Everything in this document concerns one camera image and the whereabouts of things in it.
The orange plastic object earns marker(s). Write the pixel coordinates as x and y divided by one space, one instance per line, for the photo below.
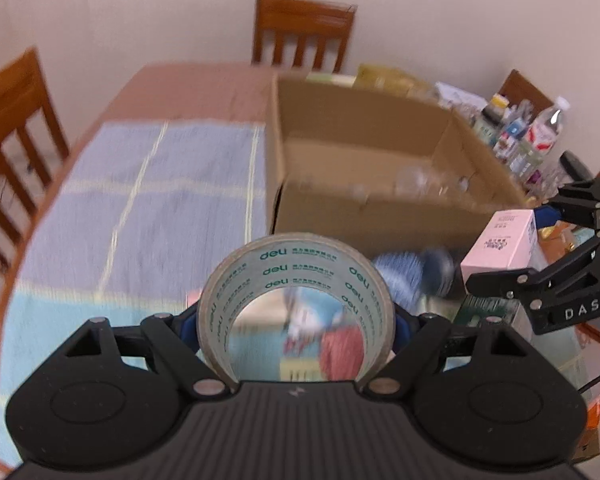
595 425

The cluster of bottles and jars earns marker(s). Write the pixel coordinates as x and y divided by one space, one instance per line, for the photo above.
510 130

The yellow snack bag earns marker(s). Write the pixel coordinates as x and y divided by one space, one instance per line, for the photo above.
390 80

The clear packing tape roll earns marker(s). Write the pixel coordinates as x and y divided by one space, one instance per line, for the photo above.
260 260

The black round device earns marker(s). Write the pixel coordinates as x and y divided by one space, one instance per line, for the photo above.
575 165

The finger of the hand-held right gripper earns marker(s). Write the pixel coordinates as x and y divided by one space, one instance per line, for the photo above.
505 282
585 200

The pink knitted sock roll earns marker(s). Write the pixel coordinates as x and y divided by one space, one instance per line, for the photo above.
345 355

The brown cardboard box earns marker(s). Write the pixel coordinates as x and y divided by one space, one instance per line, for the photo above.
360 225

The gold foil snack packets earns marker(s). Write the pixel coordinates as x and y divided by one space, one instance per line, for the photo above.
565 242

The red label water bottle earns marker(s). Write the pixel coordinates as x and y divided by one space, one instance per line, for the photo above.
547 130

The blue knitted sock roll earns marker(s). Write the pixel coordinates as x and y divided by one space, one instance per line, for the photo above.
405 270

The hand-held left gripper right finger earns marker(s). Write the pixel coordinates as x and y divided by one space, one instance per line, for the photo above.
405 327

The white paper packet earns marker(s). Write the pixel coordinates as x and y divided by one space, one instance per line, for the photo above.
457 95

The green tissue pack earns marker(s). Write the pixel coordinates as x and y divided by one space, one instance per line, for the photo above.
482 310

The blue plaid tablecloth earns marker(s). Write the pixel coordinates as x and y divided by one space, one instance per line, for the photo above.
130 210

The pink carton box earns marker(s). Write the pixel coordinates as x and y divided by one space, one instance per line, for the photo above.
505 240

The empty clear plastic jar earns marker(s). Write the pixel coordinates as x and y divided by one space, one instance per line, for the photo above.
420 180

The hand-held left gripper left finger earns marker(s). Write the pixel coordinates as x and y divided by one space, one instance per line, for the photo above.
187 327

